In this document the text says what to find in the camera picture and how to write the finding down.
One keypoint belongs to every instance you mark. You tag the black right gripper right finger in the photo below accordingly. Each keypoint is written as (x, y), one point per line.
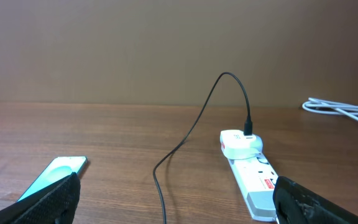
(295, 204)

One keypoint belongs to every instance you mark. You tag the white USB charger plug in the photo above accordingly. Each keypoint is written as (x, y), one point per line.
(236, 146)

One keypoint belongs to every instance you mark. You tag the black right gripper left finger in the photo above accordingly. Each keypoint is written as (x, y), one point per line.
(54, 204)

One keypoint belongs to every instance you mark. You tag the white power strip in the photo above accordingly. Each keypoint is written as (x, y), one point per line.
(256, 179)

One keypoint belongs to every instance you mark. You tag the blue screen Galaxy smartphone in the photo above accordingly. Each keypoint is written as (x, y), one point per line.
(59, 168)

